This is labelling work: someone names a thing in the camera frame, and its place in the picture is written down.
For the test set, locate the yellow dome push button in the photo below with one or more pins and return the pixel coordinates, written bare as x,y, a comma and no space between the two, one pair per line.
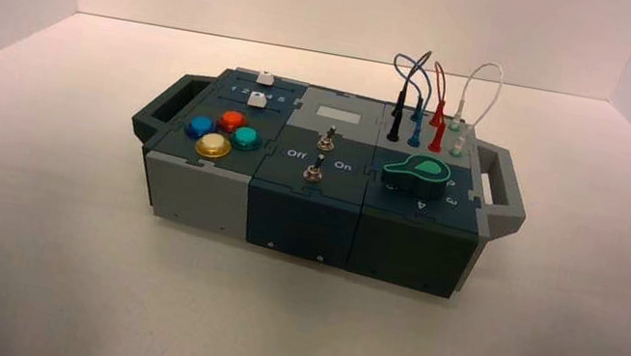
213,145

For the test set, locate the white slider cap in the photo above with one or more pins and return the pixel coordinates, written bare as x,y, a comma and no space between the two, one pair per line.
266,77
256,101

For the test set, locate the orange dome push button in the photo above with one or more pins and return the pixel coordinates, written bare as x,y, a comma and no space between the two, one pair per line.
232,121

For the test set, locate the green rotary knob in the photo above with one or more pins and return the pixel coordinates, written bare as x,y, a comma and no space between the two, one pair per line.
420,175

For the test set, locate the modular dark green control box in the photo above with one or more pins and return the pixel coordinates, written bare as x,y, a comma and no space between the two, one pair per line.
295,218

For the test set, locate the blue dome push button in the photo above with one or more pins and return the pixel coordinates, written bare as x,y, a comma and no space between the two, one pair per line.
199,128

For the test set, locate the metal toggle switch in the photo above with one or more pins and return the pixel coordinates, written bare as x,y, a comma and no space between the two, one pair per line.
326,141
313,172

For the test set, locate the teal dome push button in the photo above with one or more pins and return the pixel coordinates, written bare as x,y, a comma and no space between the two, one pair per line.
246,139

